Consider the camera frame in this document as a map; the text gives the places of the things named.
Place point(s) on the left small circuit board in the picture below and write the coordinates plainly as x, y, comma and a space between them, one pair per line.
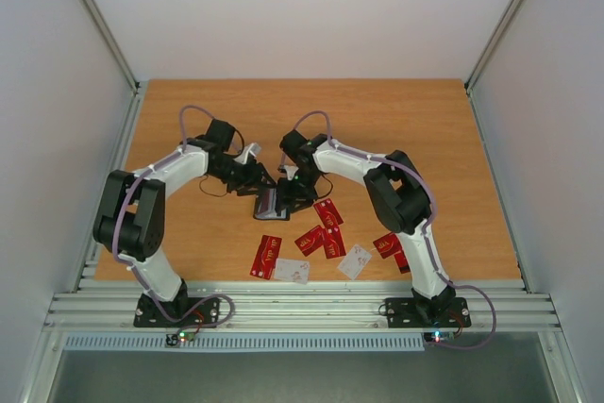
179, 339

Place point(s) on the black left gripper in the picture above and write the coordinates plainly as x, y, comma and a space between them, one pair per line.
251, 179

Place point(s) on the red card upper centre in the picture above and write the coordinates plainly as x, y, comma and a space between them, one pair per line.
328, 214

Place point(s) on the right small circuit board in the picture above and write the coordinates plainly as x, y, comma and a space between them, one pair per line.
440, 337

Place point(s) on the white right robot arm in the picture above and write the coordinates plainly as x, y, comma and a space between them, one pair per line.
400, 199

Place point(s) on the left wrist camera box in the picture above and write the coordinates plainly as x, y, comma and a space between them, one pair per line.
249, 154

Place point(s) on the red vip card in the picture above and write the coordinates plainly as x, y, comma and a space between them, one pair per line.
264, 264
400, 259
333, 243
388, 245
310, 241

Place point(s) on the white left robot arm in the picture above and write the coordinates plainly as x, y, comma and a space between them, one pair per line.
130, 220

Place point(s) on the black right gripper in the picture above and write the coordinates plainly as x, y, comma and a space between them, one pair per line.
295, 193

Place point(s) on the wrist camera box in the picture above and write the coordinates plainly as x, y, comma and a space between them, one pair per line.
249, 154
289, 171

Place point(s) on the right aluminium frame post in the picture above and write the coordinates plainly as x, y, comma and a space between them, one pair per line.
505, 21

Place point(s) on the white card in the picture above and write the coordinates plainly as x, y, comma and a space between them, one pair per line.
294, 271
354, 262

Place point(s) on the aluminium rail base front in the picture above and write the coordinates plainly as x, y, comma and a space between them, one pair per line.
320, 306

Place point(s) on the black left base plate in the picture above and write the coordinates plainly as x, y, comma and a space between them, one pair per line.
207, 313

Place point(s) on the white card right centre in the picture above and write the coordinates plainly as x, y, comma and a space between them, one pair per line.
354, 262

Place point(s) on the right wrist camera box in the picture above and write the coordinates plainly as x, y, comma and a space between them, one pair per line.
289, 171

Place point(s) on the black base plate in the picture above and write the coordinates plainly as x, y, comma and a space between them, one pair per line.
401, 312
207, 313

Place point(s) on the left aluminium frame post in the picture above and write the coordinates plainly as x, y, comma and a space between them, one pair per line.
109, 40

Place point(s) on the black leather card holder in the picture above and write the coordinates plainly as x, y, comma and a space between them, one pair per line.
266, 209

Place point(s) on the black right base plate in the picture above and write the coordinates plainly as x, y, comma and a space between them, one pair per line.
401, 312

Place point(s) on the red card under left pile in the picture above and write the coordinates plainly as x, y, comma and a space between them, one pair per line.
270, 244

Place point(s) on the aluminium frame post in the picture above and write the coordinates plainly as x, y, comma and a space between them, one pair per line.
109, 40
505, 21

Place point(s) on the grey slotted cable duct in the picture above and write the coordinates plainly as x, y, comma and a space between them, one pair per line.
213, 342

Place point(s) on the small circuit board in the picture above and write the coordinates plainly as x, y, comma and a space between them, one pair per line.
440, 337
179, 339

